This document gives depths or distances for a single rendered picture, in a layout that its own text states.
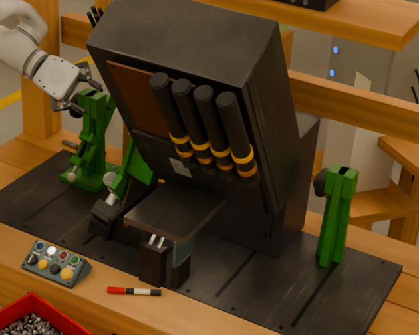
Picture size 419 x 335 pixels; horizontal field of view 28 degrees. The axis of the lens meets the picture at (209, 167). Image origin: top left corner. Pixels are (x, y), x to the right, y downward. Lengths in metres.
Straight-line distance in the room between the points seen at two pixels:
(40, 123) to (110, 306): 0.90
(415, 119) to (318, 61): 3.63
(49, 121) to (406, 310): 1.28
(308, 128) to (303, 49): 3.90
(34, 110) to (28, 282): 0.76
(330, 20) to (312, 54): 3.95
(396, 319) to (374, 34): 0.69
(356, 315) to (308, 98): 0.61
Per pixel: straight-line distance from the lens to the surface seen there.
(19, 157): 2.65
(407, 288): 2.22
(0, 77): 5.34
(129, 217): 1.90
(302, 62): 5.76
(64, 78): 2.21
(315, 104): 2.29
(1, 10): 2.18
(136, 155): 2.06
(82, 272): 2.08
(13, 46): 2.25
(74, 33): 2.63
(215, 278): 2.11
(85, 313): 2.07
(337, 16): 1.99
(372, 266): 2.23
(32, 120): 2.75
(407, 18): 2.04
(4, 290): 2.21
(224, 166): 1.73
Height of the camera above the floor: 2.19
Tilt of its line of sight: 30 degrees down
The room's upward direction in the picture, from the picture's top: 4 degrees clockwise
